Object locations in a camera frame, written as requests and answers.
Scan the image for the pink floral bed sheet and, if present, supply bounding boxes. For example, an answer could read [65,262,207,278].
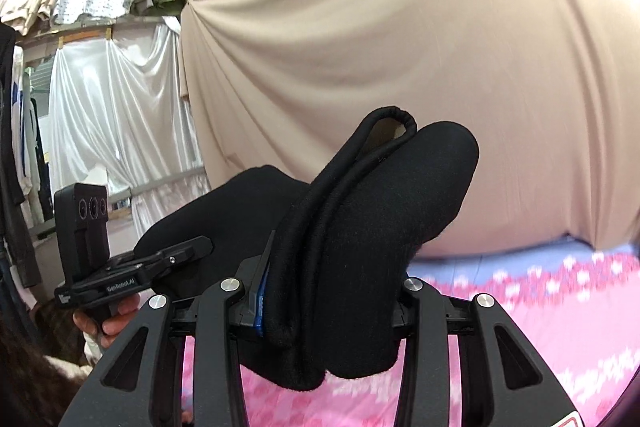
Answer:
[179,235,640,427]

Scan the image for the black pants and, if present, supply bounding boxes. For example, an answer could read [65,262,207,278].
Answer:
[134,106,480,391]

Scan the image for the beige fabric backdrop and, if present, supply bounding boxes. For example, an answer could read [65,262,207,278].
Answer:
[180,0,639,256]

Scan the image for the person's left hand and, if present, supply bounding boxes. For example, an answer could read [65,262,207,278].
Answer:
[73,294,140,349]

